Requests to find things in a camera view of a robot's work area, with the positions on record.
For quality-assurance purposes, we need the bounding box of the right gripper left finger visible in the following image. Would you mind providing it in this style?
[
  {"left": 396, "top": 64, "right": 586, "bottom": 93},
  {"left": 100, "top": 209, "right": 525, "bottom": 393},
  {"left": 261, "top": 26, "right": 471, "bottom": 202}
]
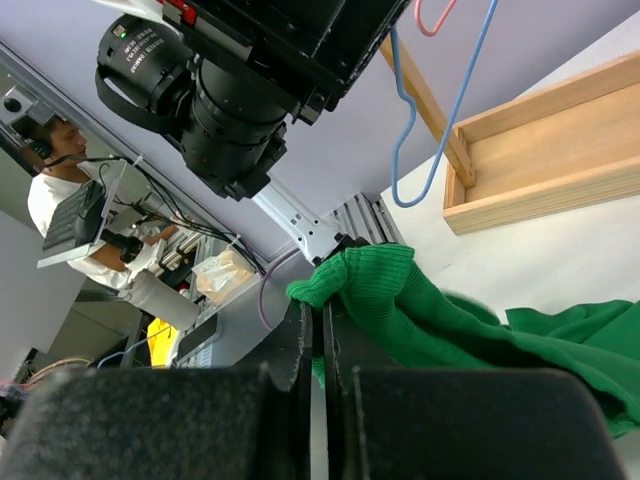
[{"left": 1, "top": 301, "right": 312, "bottom": 479}]

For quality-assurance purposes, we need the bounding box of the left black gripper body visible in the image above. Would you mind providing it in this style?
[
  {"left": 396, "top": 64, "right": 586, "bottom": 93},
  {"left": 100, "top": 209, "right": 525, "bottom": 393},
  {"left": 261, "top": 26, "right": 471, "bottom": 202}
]
[{"left": 161, "top": 0, "right": 409, "bottom": 125}]

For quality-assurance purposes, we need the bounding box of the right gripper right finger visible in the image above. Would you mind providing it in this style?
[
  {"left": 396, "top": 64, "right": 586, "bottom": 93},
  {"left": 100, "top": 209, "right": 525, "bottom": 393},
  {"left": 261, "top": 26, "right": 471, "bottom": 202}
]
[{"left": 322, "top": 300, "right": 628, "bottom": 479}]

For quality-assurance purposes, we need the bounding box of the light blue wire hanger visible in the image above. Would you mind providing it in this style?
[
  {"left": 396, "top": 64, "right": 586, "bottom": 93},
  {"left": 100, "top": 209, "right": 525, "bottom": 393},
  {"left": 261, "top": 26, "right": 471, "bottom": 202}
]
[{"left": 381, "top": 1, "right": 498, "bottom": 209}]

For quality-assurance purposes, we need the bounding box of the green tank top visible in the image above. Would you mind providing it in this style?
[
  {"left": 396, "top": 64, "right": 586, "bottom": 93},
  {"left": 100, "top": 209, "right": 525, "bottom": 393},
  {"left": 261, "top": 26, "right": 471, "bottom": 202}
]
[{"left": 287, "top": 244, "right": 639, "bottom": 438}]

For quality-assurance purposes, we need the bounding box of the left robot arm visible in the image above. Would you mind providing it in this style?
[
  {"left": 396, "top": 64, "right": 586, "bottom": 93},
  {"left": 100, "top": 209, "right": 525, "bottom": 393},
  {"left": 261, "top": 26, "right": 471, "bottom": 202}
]
[{"left": 95, "top": 1, "right": 407, "bottom": 265}]

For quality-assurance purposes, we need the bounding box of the laptop on stand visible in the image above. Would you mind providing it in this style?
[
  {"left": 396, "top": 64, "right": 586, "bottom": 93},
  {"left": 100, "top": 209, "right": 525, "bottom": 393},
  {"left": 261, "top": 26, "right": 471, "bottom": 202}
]
[{"left": 37, "top": 157, "right": 135, "bottom": 268}]

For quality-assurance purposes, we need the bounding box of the wooden clothes rack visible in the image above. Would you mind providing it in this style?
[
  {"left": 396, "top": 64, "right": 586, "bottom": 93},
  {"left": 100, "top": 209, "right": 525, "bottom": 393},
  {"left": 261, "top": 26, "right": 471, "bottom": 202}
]
[{"left": 410, "top": 45, "right": 639, "bottom": 235}]

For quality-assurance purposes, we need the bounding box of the seated operator person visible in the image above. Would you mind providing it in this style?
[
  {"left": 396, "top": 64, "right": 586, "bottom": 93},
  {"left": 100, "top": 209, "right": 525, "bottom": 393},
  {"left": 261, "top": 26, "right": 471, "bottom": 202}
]
[{"left": 27, "top": 116, "right": 178, "bottom": 292}]

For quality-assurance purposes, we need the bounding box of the pink wire hanger back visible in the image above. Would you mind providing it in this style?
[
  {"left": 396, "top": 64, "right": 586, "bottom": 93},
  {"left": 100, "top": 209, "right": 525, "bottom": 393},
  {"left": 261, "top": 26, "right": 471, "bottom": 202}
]
[{"left": 413, "top": 0, "right": 458, "bottom": 38}]

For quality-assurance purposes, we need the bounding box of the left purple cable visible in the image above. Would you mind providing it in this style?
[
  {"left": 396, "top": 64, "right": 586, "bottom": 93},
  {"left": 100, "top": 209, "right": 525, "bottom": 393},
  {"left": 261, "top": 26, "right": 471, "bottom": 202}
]
[{"left": 257, "top": 247, "right": 304, "bottom": 331}]

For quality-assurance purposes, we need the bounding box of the aluminium mounting rail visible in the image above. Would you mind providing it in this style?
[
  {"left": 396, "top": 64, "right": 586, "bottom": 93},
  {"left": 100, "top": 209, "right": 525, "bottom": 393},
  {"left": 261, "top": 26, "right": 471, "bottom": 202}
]
[{"left": 326, "top": 193, "right": 405, "bottom": 248}]

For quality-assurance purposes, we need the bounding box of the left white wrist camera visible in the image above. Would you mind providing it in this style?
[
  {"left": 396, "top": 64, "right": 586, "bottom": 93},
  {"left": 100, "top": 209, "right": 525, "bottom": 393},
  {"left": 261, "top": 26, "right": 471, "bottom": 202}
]
[{"left": 95, "top": 0, "right": 163, "bottom": 23}]

